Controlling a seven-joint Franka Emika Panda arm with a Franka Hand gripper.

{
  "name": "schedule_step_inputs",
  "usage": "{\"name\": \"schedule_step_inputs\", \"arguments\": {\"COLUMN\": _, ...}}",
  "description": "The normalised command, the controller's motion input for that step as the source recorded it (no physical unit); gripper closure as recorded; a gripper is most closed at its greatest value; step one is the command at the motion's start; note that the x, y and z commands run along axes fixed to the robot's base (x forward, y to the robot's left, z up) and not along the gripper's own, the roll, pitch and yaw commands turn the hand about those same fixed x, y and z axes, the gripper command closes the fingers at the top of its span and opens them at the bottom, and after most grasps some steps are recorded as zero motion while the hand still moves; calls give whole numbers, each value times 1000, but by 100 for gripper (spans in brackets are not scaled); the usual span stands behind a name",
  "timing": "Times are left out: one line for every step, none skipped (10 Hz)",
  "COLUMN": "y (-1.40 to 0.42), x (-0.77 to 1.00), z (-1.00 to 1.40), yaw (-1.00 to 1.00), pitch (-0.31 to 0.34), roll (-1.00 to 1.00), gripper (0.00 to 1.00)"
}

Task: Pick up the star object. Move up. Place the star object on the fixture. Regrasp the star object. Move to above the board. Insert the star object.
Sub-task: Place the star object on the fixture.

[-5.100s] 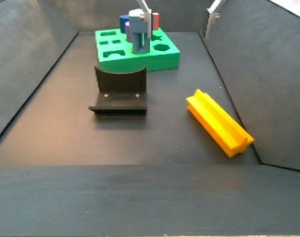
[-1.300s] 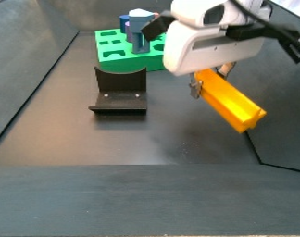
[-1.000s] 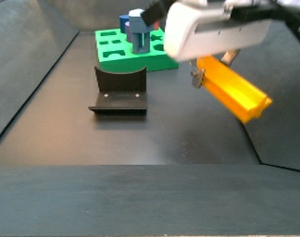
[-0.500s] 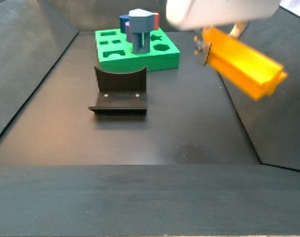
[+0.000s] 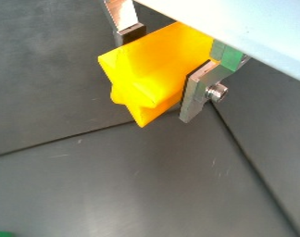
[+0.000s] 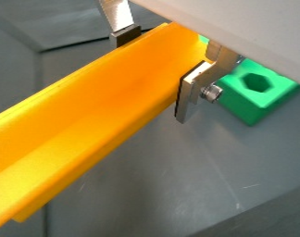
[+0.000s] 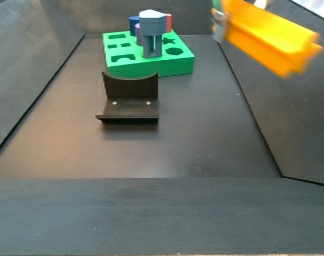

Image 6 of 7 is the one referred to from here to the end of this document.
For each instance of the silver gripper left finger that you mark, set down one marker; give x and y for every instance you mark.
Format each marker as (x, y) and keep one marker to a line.
(124, 29)

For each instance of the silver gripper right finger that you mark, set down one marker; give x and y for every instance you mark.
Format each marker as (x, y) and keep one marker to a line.
(198, 82)

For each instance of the yellow star prism block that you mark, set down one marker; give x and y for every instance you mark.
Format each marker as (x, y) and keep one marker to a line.
(60, 132)

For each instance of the green shape sorter base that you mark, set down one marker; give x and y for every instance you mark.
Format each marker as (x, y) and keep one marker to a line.
(255, 91)

